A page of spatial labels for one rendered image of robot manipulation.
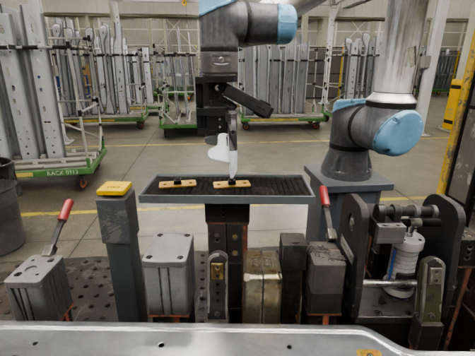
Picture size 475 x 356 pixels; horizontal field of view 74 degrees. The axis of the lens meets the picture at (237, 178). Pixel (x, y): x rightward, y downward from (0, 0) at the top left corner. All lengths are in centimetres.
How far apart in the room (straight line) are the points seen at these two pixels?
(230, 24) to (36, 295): 61
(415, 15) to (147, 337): 83
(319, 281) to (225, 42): 48
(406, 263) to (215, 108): 48
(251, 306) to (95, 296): 72
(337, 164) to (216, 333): 60
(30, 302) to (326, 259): 55
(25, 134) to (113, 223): 388
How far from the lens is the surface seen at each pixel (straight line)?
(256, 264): 60
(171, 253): 58
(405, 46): 85
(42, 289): 70
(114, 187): 77
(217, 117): 66
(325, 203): 73
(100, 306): 116
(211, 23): 65
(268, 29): 68
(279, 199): 66
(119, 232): 78
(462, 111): 369
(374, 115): 85
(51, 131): 449
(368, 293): 76
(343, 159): 97
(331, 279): 64
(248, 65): 729
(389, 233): 62
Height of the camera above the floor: 142
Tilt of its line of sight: 20 degrees down
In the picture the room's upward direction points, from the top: straight up
